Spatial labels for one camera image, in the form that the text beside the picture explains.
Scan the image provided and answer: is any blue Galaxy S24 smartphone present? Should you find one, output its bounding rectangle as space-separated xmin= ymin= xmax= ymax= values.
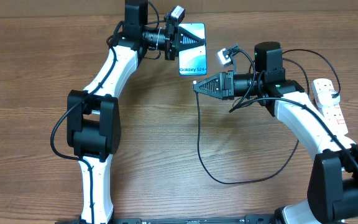
xmin=178 ymin=22 xmax=208 ymax=76

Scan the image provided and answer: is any black USB charging cable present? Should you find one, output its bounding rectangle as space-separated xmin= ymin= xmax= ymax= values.
xmin=192 ymin=49 xmax=342 ymax=185

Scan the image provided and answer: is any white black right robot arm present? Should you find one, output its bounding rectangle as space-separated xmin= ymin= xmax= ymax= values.
xmin=193 ymin=42 xmax=358 ymax=223

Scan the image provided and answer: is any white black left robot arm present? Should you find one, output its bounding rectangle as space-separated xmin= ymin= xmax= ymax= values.
xmin=65 ymin=1 xmax=207 ymax=223

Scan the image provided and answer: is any white charger plug adapter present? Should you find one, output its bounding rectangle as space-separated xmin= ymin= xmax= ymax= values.
xmin=315 ymin=90 xmax=341 ymax=108

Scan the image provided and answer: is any white power strip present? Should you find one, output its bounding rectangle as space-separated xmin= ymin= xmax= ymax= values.
xmin=312 ymin=78 xmax=348 ymax=135

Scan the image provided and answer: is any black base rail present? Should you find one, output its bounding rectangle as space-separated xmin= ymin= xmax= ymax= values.
xmin=107 ymin=214 xmax=281 ymax=224

